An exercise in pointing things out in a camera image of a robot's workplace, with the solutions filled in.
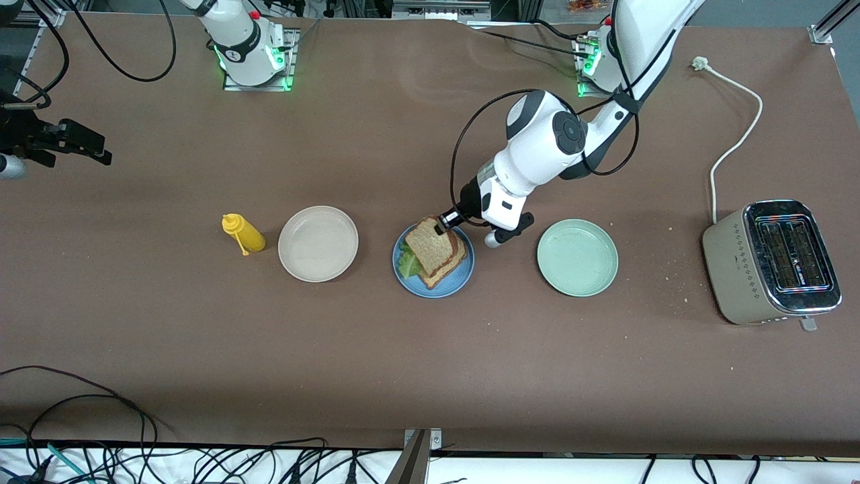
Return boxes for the aluminium profile corner piece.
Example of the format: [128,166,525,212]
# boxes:
[0,7,68,28]

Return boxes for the brown table cover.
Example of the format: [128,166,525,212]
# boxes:
[0,12,860,458]

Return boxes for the green lettuce leaf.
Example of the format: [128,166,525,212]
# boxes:
[398,243,425,280]

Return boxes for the yellow squeeze bottle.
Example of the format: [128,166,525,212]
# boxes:
[222,213,267,257]

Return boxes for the tangled black cable bundle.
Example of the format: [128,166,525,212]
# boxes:
[0,436,471,484]

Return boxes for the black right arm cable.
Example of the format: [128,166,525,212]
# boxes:
[0,0,177,112]

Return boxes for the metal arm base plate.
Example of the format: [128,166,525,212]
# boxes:
[576,37,639,100]
[222,28,297,92]

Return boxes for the black cable to arm base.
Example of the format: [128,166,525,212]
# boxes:
[470,19,593,60]

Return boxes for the small silver metal bracket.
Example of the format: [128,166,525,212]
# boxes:
[403,428,443,450]

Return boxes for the beige round plate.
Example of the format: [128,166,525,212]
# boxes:
[277,206,359,283]

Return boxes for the blue round plate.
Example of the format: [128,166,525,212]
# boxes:
[392,222,476,298]

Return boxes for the beige two-slot toaster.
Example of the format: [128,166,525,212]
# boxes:
[701,200,843,333]

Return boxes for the slanted aluminium profile with bracket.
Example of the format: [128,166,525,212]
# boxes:
[808,0,860,45]

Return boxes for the pale green round plate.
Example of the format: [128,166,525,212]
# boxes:
[536,219,619,297]

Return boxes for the silver aluminium frame bar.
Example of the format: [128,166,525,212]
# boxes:
[392,0,491,19]

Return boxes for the brown bread slice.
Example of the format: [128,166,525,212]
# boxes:
[420,231,469,290]
[404,216,462,276]

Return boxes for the teal cable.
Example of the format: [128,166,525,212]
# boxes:
[0,437,95,484]

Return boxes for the white toaster power cable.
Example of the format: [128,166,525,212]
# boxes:
[692,56,764,224]

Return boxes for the long looped black cable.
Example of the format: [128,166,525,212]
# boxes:
[0,366,177,484]

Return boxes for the dark aluminium strut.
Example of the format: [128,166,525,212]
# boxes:
[385,430,431,484]

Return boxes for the thin black hanging cables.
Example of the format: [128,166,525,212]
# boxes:
[642,454,763,484]

